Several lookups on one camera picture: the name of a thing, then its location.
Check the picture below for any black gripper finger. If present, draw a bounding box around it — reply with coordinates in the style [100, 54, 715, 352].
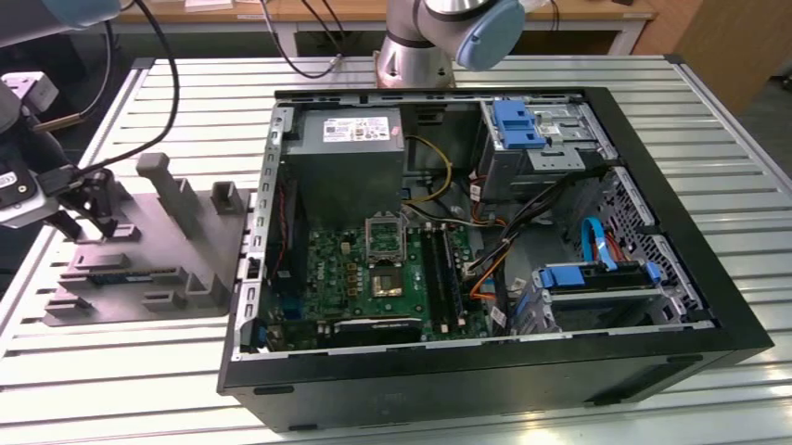
[83, 169, 119, 240]
[54, 192, 86, 242]

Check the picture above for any metal socket cover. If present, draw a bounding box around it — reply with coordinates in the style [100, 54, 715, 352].
[363, 212, 412, 269]

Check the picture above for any CPU socket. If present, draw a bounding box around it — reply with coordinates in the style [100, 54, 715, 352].
[365, 264, 409, 301]

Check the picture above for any grey parts rack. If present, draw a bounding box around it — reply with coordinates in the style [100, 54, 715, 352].
[43, 152, 255, 328]

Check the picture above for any green blue RAM stick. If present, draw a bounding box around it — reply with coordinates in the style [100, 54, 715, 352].
[86, 272, 158, 287]

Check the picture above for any wooden desk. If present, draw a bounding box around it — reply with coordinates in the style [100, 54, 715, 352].
[116, 0, 661, 59]

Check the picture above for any grey power supply unit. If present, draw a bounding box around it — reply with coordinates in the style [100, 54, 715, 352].
[281, 104, 410, 219]

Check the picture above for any black graphics card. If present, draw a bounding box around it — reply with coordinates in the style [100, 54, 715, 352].
[330, 316, 428, 348]

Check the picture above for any green Dell motherboard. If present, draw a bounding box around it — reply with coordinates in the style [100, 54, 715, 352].
[259, 217, 497, 349]

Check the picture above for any black PC case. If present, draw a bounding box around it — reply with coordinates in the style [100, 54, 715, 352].
[215, 85, 776, 435]

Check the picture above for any blue plastic drive carrier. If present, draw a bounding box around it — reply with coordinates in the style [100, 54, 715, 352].
[493, 100, 548, 151]

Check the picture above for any grey metal drive cage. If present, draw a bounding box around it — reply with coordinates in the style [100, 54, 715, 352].
[480, 98, 620, 203]

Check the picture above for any hard disk in blue carrier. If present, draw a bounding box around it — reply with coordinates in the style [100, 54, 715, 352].
[536, 260, 665, 293]

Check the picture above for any grey metal disk bay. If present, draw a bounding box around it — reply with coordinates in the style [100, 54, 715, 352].
[510, 259, 713, 336]

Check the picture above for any wooden cabinet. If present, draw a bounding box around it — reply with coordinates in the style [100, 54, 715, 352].
[633, 0, 792, 117]

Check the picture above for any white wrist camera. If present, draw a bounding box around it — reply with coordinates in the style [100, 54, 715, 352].
[0, 157, 46, 229]

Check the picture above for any grey white camera block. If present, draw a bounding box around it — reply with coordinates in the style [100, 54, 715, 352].
[0, 70, 60, 113]

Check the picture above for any black camera cable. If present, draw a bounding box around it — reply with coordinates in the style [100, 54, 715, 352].
[76, 0, 185, 172]

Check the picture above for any red black twisted wire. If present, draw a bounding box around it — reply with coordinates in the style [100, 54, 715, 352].
[274, 180, 293, 284]

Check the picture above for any black cable with silver plug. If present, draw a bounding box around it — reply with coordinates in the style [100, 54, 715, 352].
[258, 0, 346, 79]

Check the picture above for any yellow wire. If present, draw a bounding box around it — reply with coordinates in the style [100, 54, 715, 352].
[400, 133, 454, 204]

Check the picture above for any black cable bundle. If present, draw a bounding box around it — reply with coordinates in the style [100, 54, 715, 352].
[461, 164, 612, 279]

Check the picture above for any blue data cable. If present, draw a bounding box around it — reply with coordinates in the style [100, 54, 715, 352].
[580, 215, 621, 273]

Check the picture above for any red orange wire bundle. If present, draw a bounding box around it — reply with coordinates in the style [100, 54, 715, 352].
[597, 231, 643, 268]

